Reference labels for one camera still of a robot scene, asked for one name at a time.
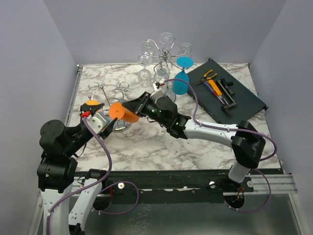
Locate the orange plastic goblet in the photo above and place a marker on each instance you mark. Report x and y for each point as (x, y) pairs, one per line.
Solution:
(118, 111)

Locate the clear wine glass front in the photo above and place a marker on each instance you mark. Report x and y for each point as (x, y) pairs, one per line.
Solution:
(144, 75)

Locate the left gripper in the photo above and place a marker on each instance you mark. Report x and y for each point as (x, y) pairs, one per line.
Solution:
(107, 129)

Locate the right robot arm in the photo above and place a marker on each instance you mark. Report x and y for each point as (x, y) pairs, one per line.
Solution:
(246, 143)

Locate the yellow utility knife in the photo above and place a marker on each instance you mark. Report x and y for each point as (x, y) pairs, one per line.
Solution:
(215, 87)

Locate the black metal tool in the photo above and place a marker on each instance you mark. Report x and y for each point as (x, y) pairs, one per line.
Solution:
(226, 84)

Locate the dark flat equipment box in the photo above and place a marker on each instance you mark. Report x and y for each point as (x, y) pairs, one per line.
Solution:
(248, 104)

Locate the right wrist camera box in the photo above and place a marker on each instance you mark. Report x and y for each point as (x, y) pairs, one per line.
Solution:
(160, 90)

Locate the yellow handled pliers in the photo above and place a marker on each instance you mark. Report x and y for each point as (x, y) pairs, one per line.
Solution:
(206, 77)

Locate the tall clear flute glass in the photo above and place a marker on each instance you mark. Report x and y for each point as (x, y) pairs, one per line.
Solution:
(167, 39)

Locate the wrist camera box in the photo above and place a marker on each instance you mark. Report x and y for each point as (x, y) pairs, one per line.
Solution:
(160, 90)
(98, 122)

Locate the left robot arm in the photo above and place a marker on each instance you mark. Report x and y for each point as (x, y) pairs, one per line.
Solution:
(58, 165)

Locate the clear wine glass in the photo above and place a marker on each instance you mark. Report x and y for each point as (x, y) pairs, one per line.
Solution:
(147, 48)
(144, 75)
(185, 50)
(161, 74)

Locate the tall chrome glass rack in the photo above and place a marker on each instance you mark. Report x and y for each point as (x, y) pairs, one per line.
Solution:
(162, 57)

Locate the small chrome glass rack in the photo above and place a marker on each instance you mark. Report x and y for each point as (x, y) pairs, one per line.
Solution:
(108, 94)

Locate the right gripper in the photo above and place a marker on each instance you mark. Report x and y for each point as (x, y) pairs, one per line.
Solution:
(138, 105)

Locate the blue red screwdriver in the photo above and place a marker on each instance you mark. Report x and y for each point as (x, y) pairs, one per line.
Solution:
(207, 85)

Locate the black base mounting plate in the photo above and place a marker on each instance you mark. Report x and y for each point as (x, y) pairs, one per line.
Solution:
(168, 187)

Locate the blue plastic goblet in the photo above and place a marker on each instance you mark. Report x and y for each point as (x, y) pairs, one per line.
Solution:
(181, 80)

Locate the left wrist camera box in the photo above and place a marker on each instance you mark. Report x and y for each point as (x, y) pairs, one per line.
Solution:
(98, 122)

